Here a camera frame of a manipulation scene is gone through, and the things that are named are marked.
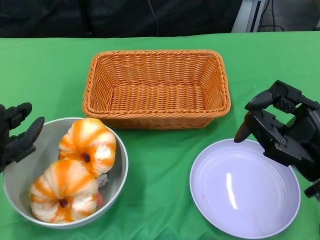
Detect orange striped pumpkin bread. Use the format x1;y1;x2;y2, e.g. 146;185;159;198
29;159;99;224
57;118;117;179

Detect lavender round plate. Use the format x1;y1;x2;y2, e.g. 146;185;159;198
189;138;301;238

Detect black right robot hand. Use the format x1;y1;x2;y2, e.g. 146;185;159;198
234;79;320;182

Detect black backdrop cloth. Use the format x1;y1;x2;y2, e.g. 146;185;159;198
0;0;245;39

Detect orange wicker basket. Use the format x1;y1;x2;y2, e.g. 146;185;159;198
82;49;231;130

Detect green tablecloth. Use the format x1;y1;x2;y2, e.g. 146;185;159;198
0;30;320;240

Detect thin black hanging cable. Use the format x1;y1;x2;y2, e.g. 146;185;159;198
147;0;160;37

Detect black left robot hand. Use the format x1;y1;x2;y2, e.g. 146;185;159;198
0;102;46;173

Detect dark background cables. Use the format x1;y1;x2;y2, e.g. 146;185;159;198
258;0;286;32

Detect white metal frame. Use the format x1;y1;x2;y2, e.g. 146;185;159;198
231;0;263;33

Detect pale grey-green bowl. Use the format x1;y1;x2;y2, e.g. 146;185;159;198
2;117;129;230

